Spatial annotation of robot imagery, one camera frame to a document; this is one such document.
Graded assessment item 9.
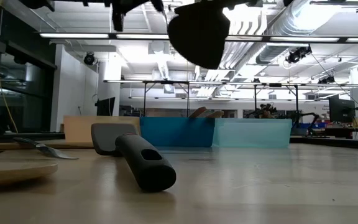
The blue plastic bin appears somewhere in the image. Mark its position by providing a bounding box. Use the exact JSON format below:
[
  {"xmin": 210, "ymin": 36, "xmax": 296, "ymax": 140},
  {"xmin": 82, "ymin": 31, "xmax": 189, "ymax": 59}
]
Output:
[{"xmin": 139, "ymin": 116, "xmax": 216, "ymax": 147}]

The small black monitor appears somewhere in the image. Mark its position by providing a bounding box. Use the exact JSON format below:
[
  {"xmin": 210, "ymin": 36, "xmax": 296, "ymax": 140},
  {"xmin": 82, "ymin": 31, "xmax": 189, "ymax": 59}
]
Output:
[{"xmin": 95, "ymin": 96, "xmax": 116, "ymax": 117}]

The grey-bladed black-handled spatula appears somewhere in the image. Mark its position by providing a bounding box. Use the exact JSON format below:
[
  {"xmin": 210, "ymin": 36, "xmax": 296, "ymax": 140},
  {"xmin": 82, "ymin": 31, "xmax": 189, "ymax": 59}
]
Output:
[{"xmin": 90, "ymin": 123, "xmax": 177, "ymax": 193}]

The black ceiling camera cluster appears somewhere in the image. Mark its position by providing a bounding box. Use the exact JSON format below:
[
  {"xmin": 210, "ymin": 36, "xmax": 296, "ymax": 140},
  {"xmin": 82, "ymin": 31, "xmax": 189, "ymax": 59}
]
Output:
[{"xmin": 285, "ymin": 44, "xmax": 313, "ymax": 65}]

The silver fork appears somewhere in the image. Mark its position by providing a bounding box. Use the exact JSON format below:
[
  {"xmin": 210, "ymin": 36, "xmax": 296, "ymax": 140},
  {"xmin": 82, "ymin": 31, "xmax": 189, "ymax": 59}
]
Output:
[{"xmin": 12, "ymin": 136, "xmax": 80, "ymax": 161}]

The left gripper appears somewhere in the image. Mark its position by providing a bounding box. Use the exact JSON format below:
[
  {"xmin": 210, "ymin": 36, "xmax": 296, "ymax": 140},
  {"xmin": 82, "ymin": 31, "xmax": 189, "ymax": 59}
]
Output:
[{"xmin": 82, "ymin": 0, "xmax": 165, "ymax": 32}]

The teal plastic bin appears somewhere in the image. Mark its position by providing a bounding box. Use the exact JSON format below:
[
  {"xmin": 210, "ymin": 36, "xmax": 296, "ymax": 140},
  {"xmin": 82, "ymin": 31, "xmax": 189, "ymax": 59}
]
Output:
[{"xmin": 213, "ymin": 118, "xmax": 293, "ymax": 149}]

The large black monitor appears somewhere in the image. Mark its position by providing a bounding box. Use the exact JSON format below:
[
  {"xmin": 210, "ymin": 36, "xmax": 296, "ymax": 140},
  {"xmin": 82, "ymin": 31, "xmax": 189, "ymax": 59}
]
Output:
[{"xmin": 328, "ymin": 97, "xmax": 356, "ymax": 124}]

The long ceiling light bar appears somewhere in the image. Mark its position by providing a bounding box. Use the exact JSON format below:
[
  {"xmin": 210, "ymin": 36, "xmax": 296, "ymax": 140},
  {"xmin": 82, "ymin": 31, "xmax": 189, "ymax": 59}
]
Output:
[{"xmin": 39, "ymin": 32, "xmax": 358, "ymax": 44}]

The black metal rig frame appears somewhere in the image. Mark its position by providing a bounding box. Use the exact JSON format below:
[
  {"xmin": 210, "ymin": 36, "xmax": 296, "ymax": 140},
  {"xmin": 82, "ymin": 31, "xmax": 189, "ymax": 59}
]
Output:
[{"xmin": 103, "ymin": 79, "xmax": 300, "ymax": 118}]

